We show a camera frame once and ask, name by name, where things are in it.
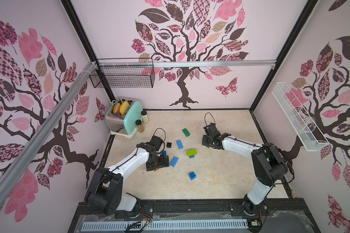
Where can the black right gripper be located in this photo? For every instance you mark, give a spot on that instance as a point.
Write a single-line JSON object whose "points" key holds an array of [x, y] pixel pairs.
{"points": [[208, 140]]}

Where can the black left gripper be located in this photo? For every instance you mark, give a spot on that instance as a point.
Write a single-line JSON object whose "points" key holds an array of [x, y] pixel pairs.
{"points": [[163, 163]]}

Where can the lime green lego brick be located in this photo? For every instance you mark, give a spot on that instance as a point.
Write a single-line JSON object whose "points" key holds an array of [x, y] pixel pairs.
{"points": [[191, 153]]}

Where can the dark green lego brick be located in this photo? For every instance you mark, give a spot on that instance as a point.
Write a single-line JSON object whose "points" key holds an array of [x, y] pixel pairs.
{"points": [[186, 132]]}

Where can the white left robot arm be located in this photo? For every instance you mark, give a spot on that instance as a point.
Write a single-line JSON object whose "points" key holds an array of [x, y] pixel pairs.
{"points": [[105, 192]]}

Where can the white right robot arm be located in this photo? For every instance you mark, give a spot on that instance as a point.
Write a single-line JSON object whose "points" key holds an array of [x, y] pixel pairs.
{"points": [[269, 165]]}

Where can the light blue long lego brick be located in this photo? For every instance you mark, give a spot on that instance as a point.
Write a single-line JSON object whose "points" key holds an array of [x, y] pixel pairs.
{"points": [[174, 161]]}

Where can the blue small lego brick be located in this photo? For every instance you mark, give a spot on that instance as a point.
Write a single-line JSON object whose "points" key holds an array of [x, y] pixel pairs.
{"points": [[192, 176]]}

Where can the brown spice jar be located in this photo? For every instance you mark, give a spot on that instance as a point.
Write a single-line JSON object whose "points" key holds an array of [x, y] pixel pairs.
{"points": [[140, 126]]}

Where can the pale spice jar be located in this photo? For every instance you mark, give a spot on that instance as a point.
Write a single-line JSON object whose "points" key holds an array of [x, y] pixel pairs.
{"points": [[145, 118]]}

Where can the mint green toaster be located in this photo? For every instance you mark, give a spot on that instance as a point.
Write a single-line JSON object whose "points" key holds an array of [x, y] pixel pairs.
{"points": [[122, 116]]}

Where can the white cable duct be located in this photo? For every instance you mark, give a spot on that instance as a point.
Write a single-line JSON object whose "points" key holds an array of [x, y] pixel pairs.
{"points": [[163, 225]]}

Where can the black wire basket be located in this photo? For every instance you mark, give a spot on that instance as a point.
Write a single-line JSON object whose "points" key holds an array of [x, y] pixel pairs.
{"points": [[124, 73]]}

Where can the white wire shelf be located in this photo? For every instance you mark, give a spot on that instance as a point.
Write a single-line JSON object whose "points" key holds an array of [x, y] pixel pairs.
{"points": [[310, 135]]}

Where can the aluminium rail back wall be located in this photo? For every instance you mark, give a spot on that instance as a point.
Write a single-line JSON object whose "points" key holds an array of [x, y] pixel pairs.
{"points": [[184, 64]]}

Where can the aluminium rail wall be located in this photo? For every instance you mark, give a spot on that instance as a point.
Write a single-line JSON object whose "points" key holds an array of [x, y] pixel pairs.
{"points": [[184, 64], [19, 165]]}

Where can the aluminium rail left wall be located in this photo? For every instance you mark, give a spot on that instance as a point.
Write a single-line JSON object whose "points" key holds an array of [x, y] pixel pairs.
{"points": [[19, 165]]}

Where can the black corner frame post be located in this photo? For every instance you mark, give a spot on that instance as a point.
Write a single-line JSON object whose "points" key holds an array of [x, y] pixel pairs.
{"points": [[294, 34]]}

